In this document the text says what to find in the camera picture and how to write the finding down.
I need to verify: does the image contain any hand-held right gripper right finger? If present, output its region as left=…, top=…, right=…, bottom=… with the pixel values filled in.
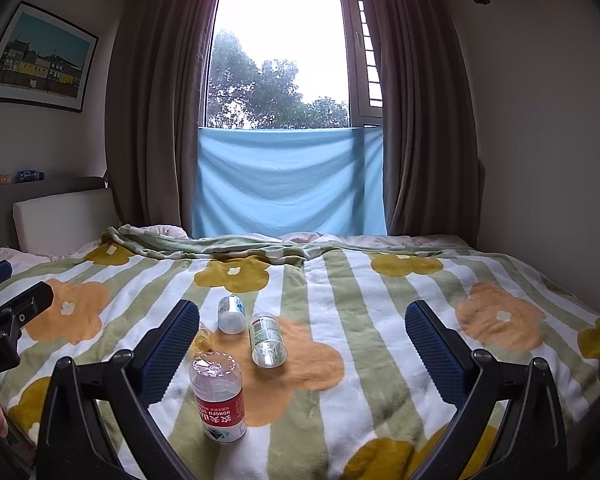
left=404, top=300, right=569, bottom=480

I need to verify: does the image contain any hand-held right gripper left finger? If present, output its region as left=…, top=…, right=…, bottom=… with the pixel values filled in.
left=36, top=299, right=201, bottom=480

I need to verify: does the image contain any red label plastic bottle cup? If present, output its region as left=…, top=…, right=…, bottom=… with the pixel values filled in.
left=189, top=351, right=247, bottom=443

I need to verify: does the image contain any blue label plastic bottle cup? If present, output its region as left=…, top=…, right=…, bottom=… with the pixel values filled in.
left=217, top=294, right=246, bottom=334

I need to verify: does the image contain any green label plastic bottle cup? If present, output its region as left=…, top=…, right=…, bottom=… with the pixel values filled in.
left=248, top=312, right=287, bottom=369

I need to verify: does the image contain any striped flower print blanket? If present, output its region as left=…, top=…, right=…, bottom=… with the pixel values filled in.
left=0, top=224, right=600, bottom=480

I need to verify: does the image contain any white headboard cushion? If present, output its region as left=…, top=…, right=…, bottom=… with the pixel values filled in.
left=12, top=187, right=122, bottom=257

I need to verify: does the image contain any grey bed headboard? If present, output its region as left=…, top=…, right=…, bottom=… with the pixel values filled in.
left=0, top=176, right=118, bottom=256

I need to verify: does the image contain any light blue cloth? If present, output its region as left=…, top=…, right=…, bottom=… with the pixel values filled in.
left=192, top=126, right=386, bottom=239

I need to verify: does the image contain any framed town picture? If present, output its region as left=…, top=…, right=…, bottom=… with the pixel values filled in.
left=0, top=1, right=100, bottom=114

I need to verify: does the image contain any brown curtain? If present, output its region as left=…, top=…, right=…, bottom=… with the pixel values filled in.
left=366, top=0, right=487, bottom=250
left=103, top=0, right=224, bottom=239

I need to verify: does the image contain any window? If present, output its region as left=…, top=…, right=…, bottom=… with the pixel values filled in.
left=200, top=0, right=386, bottom=132

